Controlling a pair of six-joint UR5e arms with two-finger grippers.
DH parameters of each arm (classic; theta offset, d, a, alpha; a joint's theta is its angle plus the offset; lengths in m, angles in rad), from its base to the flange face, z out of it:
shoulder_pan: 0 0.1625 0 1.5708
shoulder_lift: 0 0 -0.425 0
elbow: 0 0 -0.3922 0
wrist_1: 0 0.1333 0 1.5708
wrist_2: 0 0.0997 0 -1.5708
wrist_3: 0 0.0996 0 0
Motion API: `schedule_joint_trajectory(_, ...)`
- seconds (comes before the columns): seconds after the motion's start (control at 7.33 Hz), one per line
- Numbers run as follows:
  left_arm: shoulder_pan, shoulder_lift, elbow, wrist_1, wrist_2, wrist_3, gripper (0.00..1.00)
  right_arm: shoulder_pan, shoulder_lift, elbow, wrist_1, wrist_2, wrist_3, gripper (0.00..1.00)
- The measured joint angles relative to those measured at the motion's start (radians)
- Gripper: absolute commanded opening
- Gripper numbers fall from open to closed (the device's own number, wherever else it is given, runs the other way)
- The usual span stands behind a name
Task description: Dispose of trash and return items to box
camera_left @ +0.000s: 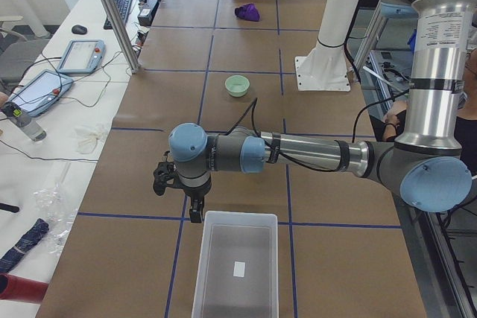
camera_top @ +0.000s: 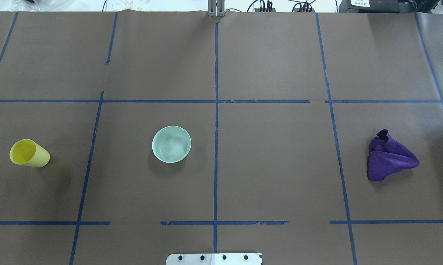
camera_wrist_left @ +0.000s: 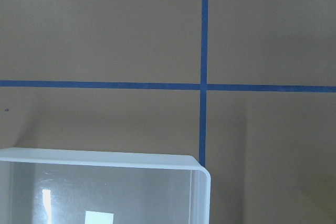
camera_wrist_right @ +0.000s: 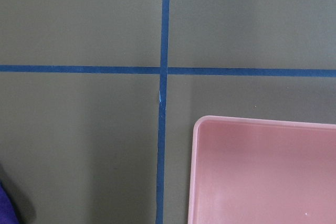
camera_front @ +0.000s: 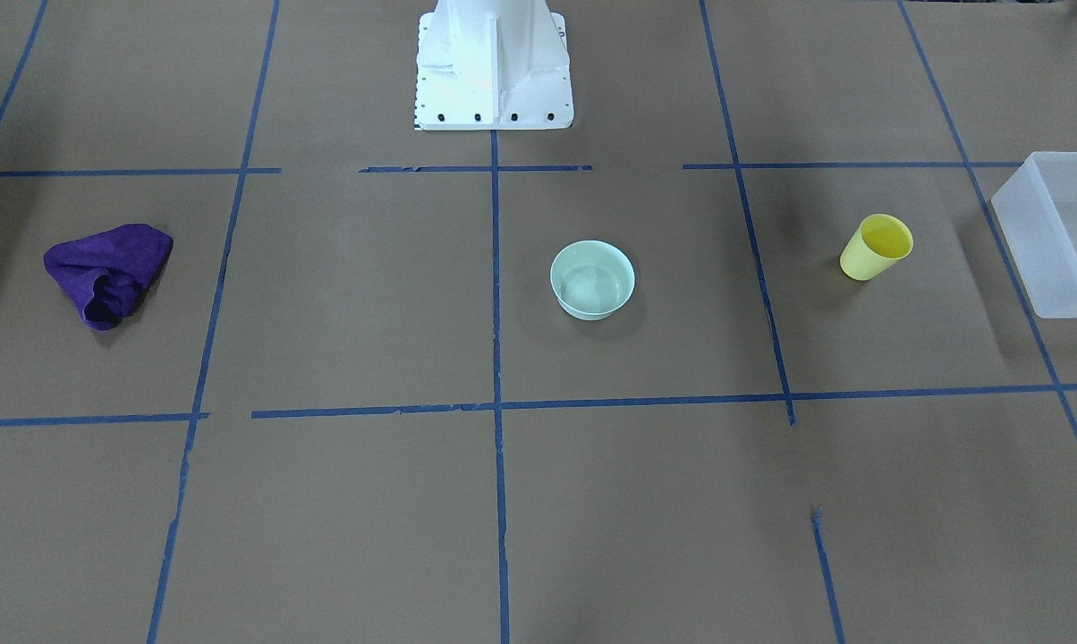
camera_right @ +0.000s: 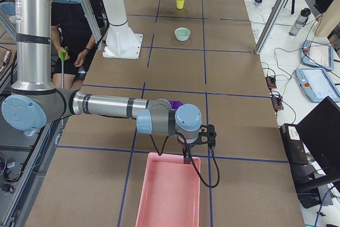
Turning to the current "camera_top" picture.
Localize light green bowl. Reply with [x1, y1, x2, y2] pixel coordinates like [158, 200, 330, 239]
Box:
[152, 126, 192, 164]

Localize purple cloth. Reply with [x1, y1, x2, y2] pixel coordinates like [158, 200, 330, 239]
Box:
[367, 129, 420, 182]

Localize yellow plastic cup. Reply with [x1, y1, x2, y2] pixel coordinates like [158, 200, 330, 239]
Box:
[9, 139, 50, 168]

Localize grey aluminium frame post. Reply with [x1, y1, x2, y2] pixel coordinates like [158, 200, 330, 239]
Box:
[208, 0, 226, 17]

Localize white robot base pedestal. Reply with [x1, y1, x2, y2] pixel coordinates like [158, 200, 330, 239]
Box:
[166, 253, 263, 265]

